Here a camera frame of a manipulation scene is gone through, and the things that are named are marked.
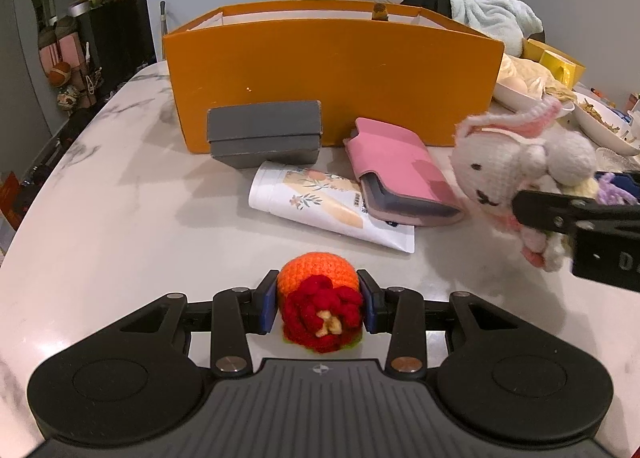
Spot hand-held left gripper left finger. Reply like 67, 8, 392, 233
75, 269, 279, 380

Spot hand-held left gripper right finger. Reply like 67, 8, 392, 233
356, 269, 566, 381

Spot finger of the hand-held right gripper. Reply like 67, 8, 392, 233
512, 189, 640, 239
607, 172, 640, 192

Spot orange crochet carrot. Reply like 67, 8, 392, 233
276, 251, 364, 354

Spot white crochet rabbit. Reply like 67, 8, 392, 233
452, 97, 638, 273

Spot white lotion pouch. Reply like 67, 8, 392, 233
248, 161, 417, 254

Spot pink case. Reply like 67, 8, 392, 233
343, 117, 466, 228

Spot grey lidded box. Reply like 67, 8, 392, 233
206, 100, 323, 170

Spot orange storage box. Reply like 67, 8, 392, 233
162, 0, 506, 154

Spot clear glass plate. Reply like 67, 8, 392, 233
595, 145, 640, 174

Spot white bowl with potato strips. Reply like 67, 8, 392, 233
572, 91, 640, 156

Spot fried potato strips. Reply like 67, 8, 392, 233
577, 98, 636, 141

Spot orange marker pen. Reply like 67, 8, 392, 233
590, 86, 617, 108

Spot white bowl with buns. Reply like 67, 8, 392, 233
492, 81, 576, 119

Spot yellow mug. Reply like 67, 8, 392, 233
539, 51, 573, 86

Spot yellow bowl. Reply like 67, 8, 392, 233
522, 37, 586, 84

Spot light blue fleece blanket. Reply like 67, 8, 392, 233
446, 0, 544, 56

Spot red carton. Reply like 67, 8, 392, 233
0, 171, 23, 231

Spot brown white ball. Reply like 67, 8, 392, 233
56, 86, 81, 112

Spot black cabinet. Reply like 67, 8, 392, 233
75, 0, 153, 94

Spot pink sports bag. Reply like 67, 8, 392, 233
40, 33, 86, 74

